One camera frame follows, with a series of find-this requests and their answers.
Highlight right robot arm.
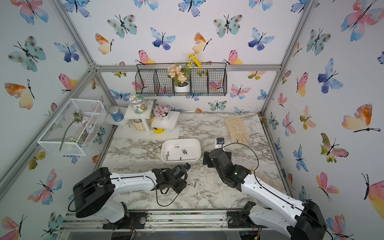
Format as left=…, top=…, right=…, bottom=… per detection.
left=203, top=148, right=328, bottom=240

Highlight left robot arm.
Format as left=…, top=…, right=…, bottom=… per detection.
left=70, top=163, right=191, bottom=230

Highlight white plastic storage box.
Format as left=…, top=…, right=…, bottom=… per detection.
left=161, top=139, right=202, bottom=165

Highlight beige work glove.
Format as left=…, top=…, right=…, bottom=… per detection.
left=225, top=117, right=250, bottom=144

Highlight yellow bottle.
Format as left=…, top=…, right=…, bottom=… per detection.
left=151, top=117, right=164, bottom=134

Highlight white tiered wooden shelf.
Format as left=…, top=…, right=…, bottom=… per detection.
left=104, top=101, right=181, bottom=141

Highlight beige jar under shelf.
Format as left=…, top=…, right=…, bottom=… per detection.
left=133, top=119, right=146, bottom=131

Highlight pink flowers in pot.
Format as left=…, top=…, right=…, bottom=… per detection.
left=154, top=105, right=171, bottom=122

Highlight green lidded jar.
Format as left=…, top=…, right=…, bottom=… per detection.
left=129, top=94, right=147, bottom=114

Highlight blue tin can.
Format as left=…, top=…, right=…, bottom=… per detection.
left=109, top=106, right=124, bottom=122

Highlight flower pot in basket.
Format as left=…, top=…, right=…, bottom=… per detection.
left=167, top=53, right=203, bottom=93

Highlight artificial pink flower stem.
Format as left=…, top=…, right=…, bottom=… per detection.
left=59, top=110, right=89, bottom=152

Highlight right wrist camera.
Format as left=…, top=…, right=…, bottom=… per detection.
left=215, top=138, right=225, bottom=149

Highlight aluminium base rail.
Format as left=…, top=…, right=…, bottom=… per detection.
left=59, top=209, right=313, bottom=232

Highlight black wire wall basket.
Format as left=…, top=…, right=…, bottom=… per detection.
left=135, top=62, right=228, bottom=98

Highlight white wire mesh cage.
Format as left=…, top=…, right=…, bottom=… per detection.
left=37, top=99, right=107, bottom=156

